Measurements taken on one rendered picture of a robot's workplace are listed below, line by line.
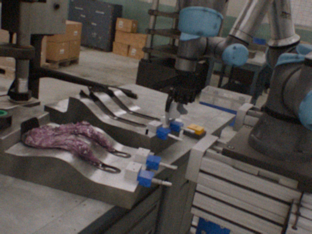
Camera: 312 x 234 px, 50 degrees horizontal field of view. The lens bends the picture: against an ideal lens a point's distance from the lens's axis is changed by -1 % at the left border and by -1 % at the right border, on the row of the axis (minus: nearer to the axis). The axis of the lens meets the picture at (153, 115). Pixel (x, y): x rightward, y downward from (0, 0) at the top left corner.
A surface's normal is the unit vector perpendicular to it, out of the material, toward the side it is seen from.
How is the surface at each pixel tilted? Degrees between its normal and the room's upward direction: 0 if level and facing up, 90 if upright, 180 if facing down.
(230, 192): 90
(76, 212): 0
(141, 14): 90
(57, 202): 0
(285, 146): 72
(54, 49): 90
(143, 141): 90
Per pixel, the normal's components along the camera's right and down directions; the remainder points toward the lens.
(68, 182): -0.21, 0.29
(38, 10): 0.86, 0.29
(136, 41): -0.40, 0.18
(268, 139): -0.64, -0.18
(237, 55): 0.25, 0.35
